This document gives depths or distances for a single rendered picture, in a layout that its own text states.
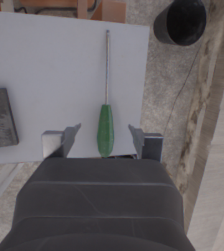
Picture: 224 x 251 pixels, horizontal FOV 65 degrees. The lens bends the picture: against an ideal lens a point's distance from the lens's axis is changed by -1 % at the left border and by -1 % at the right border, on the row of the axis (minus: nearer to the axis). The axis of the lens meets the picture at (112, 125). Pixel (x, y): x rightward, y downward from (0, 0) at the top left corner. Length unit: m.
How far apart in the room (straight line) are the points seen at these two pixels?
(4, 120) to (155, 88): 1.54
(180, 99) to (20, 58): 1.71
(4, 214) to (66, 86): 1.97
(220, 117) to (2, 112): 1.65
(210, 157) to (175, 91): 0.69
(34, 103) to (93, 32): 0.12
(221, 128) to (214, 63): 0.56
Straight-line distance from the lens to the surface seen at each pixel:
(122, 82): 0.27
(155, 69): 1.69
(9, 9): 1.33
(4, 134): 0.28
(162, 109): 1.80
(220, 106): 1.74
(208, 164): 1.91
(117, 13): 0.33
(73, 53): 0.26
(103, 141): 0.26
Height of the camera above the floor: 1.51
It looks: 66 degrees down
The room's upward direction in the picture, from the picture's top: 144 degrees clockwise
